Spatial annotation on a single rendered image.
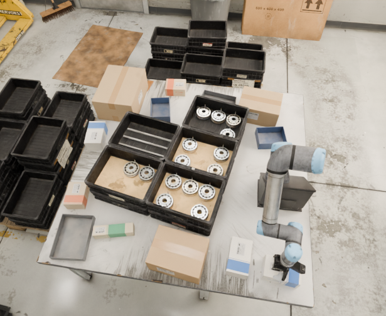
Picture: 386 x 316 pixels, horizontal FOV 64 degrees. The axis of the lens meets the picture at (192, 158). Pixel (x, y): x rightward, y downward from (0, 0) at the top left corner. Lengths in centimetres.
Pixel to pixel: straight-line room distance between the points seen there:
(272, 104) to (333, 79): 180
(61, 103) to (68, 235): 152
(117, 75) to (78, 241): 126
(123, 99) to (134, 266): 116
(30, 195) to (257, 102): 196
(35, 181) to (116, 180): 106
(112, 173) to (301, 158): 118
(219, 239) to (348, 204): 150
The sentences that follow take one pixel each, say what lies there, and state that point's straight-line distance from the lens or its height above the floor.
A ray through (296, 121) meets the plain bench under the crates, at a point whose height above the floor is 70.
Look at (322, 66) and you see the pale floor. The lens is 420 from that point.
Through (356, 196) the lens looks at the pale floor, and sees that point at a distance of 317.
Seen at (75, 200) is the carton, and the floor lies 78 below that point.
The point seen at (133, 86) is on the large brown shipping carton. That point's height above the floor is 90.
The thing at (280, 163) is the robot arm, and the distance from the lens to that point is 144.
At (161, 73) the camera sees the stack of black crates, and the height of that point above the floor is 27.
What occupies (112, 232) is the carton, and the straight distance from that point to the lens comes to 196.
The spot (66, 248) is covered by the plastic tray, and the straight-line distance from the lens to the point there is 207.
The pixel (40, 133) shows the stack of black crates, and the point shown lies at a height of 49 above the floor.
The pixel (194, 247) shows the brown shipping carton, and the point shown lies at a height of 86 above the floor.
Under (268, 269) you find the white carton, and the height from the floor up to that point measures 79.
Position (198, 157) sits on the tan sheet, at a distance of 205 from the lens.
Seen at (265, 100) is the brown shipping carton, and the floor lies 86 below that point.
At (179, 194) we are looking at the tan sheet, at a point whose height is 83.
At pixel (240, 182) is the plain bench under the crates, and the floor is 70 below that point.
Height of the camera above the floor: 254
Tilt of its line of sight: 57 degrees down
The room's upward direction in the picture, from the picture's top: 1 degrees counter-clockwise
